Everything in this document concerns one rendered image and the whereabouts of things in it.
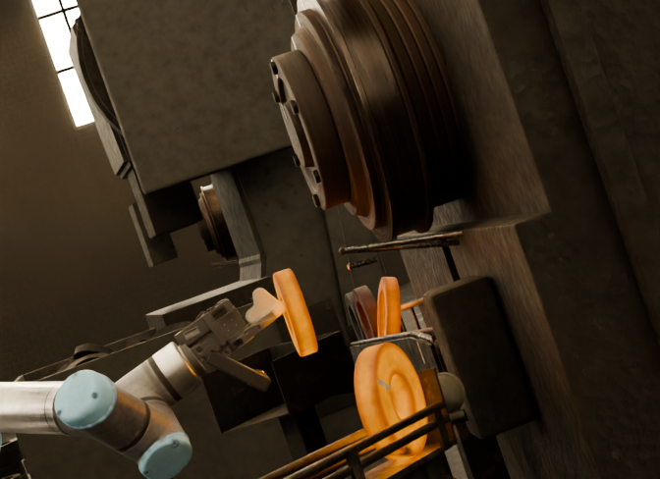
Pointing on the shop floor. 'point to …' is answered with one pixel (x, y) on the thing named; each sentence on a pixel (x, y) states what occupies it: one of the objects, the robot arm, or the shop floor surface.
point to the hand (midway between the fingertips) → (290, 302)
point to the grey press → (216, 144)
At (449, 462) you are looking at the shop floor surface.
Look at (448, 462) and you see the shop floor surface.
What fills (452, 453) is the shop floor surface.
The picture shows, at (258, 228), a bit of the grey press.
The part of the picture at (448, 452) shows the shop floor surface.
